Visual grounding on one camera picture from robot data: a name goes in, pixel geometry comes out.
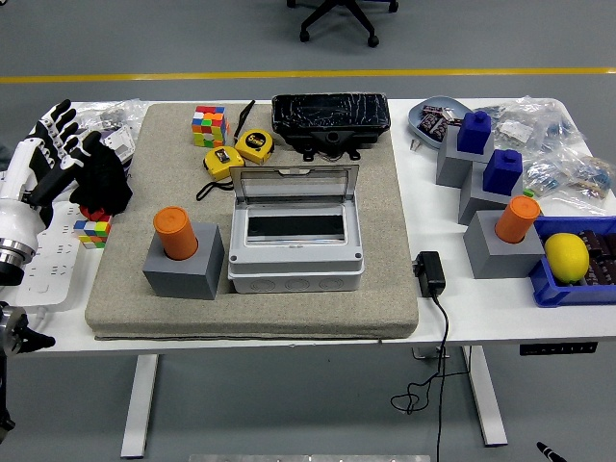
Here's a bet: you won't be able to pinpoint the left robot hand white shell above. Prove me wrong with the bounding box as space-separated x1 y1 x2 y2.
0 99 103 254

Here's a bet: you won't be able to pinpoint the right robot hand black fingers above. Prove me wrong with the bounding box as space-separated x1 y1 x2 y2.
536 441 572 462

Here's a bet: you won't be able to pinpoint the orange cylinder battery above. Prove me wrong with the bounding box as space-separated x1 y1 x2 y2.
152 206 199 264
494 194 542 244

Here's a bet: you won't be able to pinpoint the transparent hinged box lid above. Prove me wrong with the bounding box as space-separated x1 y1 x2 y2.
228 164 361 206

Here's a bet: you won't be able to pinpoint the blue block battery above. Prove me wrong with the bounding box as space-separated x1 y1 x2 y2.
456 110 493 155
482 148 525 197

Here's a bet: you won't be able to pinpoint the red object under glove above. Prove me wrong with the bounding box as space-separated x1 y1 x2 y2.
79 204 113 222

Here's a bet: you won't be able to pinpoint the white table leg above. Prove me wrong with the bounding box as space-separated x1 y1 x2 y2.
119 354 160 459
461 346 509 448

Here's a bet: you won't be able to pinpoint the small colourful puzzle cube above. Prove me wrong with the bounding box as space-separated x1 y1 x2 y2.
73 215 113 250

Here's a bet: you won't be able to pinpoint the white power strip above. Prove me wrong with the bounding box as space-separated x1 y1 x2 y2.
21 199 83 307

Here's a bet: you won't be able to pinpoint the black cloth glove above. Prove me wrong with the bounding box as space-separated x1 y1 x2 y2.
68 132 134 217

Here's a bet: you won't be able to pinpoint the black table control panel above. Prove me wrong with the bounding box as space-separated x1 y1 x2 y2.
519 341 599 357

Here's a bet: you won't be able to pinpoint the clear plastic bag small parts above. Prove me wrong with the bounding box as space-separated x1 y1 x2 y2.
75 98 146 139

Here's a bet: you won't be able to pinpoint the blue plastic bin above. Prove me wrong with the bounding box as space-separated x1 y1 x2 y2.
527 215 616 308

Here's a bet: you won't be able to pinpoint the dark brown snack packet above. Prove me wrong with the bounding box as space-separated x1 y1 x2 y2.
578 229 616 259
584 257 616 288

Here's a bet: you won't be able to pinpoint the yellow lemon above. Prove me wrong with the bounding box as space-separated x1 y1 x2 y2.
544 232 591 284

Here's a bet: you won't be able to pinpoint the grey block with round hole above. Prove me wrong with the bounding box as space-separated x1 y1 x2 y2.
141 223 226 300

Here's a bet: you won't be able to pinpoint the grey block holder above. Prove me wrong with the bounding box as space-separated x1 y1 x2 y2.
463 210 559 280
458 161 524 226
435 125 496 188

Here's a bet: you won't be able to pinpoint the large colourful puzzle cube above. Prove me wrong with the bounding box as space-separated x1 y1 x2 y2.
191 105 230 148

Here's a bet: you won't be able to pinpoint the black power adapter plug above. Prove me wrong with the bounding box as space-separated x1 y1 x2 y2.
412 250 448 299

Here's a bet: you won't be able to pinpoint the yellow tape measure 5m print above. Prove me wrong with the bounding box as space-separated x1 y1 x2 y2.
234 128 276 166

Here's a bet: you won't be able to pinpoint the plastic bag blue parts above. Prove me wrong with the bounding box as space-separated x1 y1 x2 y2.
562 153 616 209
533 97 589 155
522 152 572 198

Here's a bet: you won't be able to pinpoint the grey-brown fabric mat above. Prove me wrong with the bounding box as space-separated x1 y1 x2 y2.
85 101 420 341

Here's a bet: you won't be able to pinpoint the black wrapped device case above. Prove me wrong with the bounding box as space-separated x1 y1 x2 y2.
270 92 391 163

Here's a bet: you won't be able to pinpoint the plastic bag white parts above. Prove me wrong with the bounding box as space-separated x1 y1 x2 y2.
491 101 545 146

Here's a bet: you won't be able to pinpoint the blue-grey oval plate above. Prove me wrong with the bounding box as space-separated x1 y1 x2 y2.
407 95 475 153

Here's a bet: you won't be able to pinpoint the black office chair base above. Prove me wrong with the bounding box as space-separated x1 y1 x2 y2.
287 0 399 48

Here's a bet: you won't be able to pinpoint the white wall socket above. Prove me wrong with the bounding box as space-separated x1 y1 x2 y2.
99 123 137 167

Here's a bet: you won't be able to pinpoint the black adapter cord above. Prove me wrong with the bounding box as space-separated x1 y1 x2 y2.
389 293 471 462

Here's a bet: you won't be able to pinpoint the yellow tape measure black strap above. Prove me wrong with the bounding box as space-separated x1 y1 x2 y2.
195 145 245 202

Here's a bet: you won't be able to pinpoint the grey plastic enclosure box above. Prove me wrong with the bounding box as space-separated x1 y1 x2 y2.
226 194 365 295

